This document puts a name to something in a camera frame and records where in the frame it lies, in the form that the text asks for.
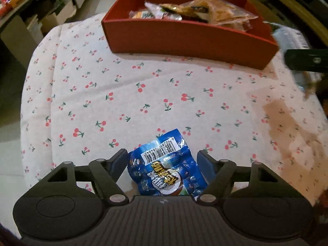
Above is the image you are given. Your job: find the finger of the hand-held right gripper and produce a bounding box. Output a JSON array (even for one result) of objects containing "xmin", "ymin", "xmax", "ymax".
[{"xmin": 284, "ymin": 48, "xmax": 328, "ymax": 74}]

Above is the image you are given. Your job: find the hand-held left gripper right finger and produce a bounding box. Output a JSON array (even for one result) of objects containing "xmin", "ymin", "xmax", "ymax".
[{"xmin": 196, "ymin": 149, "xmax": 281, "ymax": 207}]

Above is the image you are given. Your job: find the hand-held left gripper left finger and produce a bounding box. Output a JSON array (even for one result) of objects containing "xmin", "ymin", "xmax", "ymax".
[{"xmin": 47, "ymin": 148, "xmax": 129, "ymax": 206}]

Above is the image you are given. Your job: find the blue snack packet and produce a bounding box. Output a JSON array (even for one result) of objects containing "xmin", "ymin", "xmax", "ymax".
[{"xmin": 127, "ymin": 129, "xmax": 208, "ymax": 197}]

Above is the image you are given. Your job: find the brown bread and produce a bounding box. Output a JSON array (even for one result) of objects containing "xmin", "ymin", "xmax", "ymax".
[{"xmin": 179, "ymin": 0, "xmax": 259, "ymax": 29}]

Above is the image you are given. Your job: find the red cardboard box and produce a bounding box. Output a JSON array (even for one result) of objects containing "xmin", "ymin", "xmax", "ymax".
[{"xmin": 101, "ymin": 0, "xmax": 280, "ymax": 70}]

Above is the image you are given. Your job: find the golden snack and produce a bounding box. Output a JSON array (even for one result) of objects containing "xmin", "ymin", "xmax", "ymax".
[{"xmin": 144, "ymin": 1, "xmax": 183, "ymax": 21}]

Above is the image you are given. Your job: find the small bread packet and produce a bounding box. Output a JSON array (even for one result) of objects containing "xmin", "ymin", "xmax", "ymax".
[{"xmin": 129, "ymin": 9, "xmax": 157, "ymax": 20}]

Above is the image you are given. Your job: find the cherry print tablecloth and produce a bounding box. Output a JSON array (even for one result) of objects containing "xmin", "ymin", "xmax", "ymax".
[{"xmin": 20, "ymin": 12, "xmax": 328, "ymax": 237}]

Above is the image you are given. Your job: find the yellow wooden frame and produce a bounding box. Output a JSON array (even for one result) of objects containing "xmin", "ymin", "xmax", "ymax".
[{"xmin": 215, "ymin": 0, "xmax": 328, "ymax": 40}]

